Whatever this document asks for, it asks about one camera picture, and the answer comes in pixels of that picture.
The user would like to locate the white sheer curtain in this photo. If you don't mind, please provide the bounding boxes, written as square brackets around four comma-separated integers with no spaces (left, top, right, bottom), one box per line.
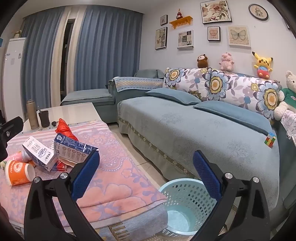
[50,6,86,107]

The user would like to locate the beige thermos bottle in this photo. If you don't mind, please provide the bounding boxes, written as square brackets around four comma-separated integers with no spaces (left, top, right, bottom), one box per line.
[26,99,40,130]

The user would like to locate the blue-grey sofa cover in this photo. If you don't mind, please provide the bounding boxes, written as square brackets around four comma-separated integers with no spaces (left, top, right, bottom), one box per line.
[117,96,280,211]

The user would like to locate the white coffee table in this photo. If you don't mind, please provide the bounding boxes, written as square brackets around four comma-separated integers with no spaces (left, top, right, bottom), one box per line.
[22,102,103,131]

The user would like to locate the blue curtain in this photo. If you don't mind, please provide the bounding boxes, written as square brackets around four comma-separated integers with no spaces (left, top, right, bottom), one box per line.
[22,7,65,109]
[74,5,144,92]

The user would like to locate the orange wall shelf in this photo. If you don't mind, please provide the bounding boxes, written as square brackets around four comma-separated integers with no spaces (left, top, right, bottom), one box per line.
[169,16,193,30]

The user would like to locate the dark brown cup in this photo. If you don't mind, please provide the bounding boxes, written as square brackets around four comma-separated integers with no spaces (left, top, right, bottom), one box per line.
[38,108,50,128]

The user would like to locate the patterned armrest cover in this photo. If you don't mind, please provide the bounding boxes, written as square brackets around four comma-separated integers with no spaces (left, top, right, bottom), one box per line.
[114,76,164,93]

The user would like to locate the orange paper cup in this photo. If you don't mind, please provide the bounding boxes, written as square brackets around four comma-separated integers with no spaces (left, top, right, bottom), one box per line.
[5,160,36,186]

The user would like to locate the white lace cloth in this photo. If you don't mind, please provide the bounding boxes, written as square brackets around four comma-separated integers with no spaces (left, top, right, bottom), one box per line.
[280,110,296,147]

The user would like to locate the yellow mouse plush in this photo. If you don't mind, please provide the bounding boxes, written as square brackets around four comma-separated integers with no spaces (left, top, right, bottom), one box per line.
[252,51,274,80]

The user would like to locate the floral painting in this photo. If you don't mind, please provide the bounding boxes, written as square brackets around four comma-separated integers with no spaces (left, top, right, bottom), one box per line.
[200,0,232,24]

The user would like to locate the floral back cushion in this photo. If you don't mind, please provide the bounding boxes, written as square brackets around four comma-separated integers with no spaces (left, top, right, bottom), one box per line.
[162,68,212,100]
[203,70,281,120]

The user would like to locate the pink floral blanket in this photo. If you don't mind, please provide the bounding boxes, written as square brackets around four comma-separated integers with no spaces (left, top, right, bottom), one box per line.
[0,120,169,241]

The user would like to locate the butterfly picture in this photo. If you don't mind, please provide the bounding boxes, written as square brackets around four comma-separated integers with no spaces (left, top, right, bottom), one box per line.
[228,25,251,48]

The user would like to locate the blue pillow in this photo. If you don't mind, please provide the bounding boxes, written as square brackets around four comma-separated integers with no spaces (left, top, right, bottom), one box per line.
[146,88,202,106]
[193,101,272,136]

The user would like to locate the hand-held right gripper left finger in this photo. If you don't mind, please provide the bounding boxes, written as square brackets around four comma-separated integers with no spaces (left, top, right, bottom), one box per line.
[24,149,104,241]

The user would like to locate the teal sofa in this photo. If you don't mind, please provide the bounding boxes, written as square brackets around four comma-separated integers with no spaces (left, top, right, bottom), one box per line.
[60,69,296,223]

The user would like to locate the white milk carton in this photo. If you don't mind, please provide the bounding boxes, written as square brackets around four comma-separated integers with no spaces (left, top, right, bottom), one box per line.
[22,136,58,172]

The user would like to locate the colourful puzzle cube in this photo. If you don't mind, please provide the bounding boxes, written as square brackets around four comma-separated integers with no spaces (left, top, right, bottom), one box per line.
[264,132,277,149]

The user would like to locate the white framed collage picture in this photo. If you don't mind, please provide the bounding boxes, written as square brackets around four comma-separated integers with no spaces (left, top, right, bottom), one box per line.
[177,31,194,49]

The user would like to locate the red plastic bag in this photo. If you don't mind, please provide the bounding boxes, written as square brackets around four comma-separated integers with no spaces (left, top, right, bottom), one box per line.
[55,118,79,142]

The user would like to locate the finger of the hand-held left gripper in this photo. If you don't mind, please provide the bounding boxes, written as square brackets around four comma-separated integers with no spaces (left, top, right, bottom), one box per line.
[0,116,24,163]

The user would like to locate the pink pig plush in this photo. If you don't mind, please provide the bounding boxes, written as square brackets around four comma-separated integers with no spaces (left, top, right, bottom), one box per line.
[219,52,234,71]

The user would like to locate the blue and white carton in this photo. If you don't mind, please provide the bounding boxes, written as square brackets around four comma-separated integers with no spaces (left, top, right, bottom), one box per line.
[54,134,99,167]

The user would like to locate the white refrigerator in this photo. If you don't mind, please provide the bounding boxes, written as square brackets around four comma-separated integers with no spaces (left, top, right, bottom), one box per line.
[2,37,27,122]

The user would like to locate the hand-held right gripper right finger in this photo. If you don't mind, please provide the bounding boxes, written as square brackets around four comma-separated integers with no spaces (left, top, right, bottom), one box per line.
[192,150,271,241]

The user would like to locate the small pink framed picture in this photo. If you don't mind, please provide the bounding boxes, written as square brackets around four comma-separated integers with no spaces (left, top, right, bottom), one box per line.
[207,26,221,42]

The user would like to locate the small red box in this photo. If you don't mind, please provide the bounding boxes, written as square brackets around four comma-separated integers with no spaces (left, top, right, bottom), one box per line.
[52,160,70,171]

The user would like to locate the brown monkey plush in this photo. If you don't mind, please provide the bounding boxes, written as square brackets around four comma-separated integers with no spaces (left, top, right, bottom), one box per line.
[196,54,210,69]

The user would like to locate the white bear plush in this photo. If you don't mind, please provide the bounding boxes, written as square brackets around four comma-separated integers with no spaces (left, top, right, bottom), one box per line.
[274,71,296,121]

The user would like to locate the light blue plastic basket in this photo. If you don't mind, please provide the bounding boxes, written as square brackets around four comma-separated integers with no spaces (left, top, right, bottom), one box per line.
[158,178,222,237]

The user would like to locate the black framed portrait picture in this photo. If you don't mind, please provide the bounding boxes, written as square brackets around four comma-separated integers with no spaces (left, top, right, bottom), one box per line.
[155,27,168,50]

